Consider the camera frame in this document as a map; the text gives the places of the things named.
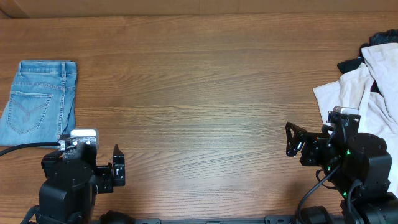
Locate light blue denim jeans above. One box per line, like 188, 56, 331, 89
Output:
1, 60, 78, 146

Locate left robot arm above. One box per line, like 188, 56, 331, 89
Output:
21, 141, 126, 223

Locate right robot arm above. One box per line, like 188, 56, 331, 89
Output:
285, 111, 397, 223

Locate pale pink garment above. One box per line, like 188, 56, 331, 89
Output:
313, 43, 397, 194

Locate black garment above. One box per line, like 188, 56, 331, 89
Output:
337, 29, 398, 94

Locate left black cable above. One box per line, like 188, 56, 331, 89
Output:
0, 141, 62, 157

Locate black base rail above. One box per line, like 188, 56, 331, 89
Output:
93, 214, 343, 224

